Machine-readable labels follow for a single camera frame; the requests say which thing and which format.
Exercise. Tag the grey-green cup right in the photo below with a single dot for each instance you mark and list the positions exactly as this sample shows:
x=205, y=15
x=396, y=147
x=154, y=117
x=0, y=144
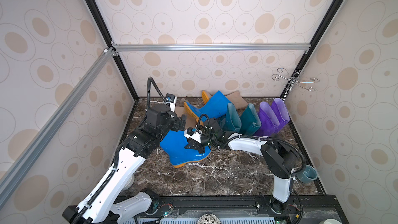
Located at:
x=308, y=175

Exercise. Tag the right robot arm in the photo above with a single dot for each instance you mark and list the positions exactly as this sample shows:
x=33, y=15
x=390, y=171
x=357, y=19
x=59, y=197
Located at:
x=283, y=159

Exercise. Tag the blue boot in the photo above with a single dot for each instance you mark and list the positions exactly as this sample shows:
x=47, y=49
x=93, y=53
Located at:
x=215, y=106
x=174, y=145

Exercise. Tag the diagonal aluminium rail left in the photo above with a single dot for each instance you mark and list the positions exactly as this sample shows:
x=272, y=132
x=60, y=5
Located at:
x=30, y=155

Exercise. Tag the beige boot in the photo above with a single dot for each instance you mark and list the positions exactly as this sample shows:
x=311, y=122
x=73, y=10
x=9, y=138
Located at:
x=181, y=113
x=233, y=97

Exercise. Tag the horizontal aluminium rail back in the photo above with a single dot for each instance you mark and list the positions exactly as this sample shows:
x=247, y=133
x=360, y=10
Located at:
x=212, y=47

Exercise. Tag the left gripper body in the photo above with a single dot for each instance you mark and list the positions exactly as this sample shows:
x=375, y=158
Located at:
x=174, y=122

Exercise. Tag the purple boot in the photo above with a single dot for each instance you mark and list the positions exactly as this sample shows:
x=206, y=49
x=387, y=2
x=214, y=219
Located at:
x=268, y=119
x=279, y=108

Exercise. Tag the white round bowl left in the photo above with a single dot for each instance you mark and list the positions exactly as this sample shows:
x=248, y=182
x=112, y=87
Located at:
x=129, y=183

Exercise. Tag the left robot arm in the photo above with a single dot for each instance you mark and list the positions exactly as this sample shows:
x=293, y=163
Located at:
x=129, y=156

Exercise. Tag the black base frame front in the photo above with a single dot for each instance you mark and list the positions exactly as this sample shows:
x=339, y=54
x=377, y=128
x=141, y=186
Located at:
x=214, y=208

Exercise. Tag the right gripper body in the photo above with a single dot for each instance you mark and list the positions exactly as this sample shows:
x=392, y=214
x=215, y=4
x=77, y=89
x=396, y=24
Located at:
x=199, y=143

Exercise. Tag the teal boot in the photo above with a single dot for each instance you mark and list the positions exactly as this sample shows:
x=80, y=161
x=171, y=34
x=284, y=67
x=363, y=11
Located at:
x=231, y=120
x=250, y=121

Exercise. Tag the chrome wire stand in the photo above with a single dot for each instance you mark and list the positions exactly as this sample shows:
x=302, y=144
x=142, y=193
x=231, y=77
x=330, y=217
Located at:
x=293, y=80

